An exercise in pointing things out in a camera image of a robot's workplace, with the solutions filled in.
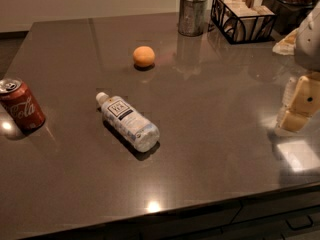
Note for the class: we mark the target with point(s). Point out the red Coca-Cola can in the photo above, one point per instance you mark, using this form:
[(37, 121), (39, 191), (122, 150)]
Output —
[(19, 102)]

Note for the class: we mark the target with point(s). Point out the black wire napkin basket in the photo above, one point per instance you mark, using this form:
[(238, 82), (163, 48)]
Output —
[(240, 21)]

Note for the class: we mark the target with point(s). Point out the black box under jar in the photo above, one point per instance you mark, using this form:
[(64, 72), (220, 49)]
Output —
[(288, 17)]

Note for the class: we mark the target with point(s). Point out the orange fruit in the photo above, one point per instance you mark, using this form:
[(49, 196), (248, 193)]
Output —
[(143, 56)]

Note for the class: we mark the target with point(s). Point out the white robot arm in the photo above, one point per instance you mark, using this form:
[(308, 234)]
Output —
[(307, 50)]

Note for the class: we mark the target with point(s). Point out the dark drawer handle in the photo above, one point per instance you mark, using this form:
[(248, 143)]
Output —
[(300, 223)]

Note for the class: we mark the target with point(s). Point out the clear plastic water bottle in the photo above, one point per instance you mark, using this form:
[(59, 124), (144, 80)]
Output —
[(140, 132)]

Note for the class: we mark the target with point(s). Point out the metal cup with packets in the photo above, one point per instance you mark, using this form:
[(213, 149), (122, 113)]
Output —
[(191, 17)]

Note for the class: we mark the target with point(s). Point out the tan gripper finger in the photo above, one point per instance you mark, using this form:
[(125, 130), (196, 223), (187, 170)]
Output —
[(300, 102), (286, 45)]

